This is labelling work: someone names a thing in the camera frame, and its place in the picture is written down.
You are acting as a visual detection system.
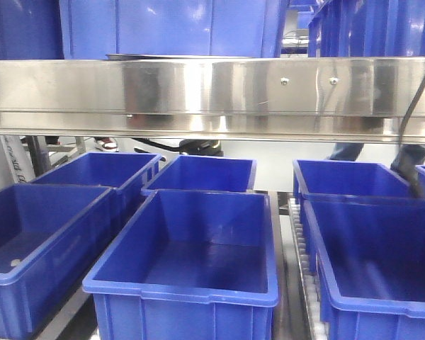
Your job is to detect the stainless steel shelf rail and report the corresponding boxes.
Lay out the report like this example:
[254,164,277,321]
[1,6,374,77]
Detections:
[0,57,425,144]

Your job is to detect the red white shoe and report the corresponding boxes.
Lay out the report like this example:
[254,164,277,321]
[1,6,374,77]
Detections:
[93,137,119,152]

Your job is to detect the black cable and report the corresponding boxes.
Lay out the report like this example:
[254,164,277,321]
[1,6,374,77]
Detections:
[396,56,425,198]

